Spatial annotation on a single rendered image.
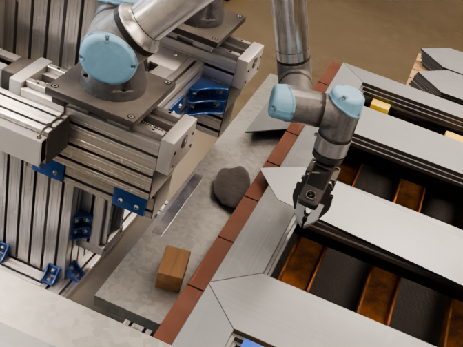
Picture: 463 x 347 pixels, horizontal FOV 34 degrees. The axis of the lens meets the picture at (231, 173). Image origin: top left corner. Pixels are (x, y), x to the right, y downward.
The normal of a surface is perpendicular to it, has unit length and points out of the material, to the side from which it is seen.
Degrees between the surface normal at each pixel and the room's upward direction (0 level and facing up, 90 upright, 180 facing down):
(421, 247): 0
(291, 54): 91
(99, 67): 96
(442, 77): 0
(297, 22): 83
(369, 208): 0
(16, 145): 90
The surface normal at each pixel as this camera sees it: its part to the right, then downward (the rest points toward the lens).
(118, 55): -0.14, 0.64
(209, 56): -0.35, 0.48
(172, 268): 0.21, -0.79
